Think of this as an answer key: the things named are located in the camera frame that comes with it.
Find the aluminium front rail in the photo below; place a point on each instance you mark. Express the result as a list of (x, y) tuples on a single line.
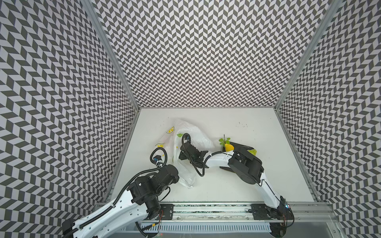
[(315, 212)]

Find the yellow fake pear with leaves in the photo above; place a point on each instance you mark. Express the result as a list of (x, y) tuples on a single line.
[(225, 144)]

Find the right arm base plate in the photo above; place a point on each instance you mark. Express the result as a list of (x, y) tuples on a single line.
[(263, 212)]

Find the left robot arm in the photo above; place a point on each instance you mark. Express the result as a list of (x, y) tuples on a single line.
[(137, 202)]

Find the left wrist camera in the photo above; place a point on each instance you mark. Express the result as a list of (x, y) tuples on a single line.
[(158, 162)]

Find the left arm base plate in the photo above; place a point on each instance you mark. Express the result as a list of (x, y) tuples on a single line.
[(165, 213)]

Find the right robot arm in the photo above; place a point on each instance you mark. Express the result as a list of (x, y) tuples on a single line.
[(249, 169)]

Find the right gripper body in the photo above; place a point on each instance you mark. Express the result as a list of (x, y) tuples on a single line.
[(184, 147)]

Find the white plastic bag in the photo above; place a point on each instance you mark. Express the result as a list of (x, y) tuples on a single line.
[(181, 137)]

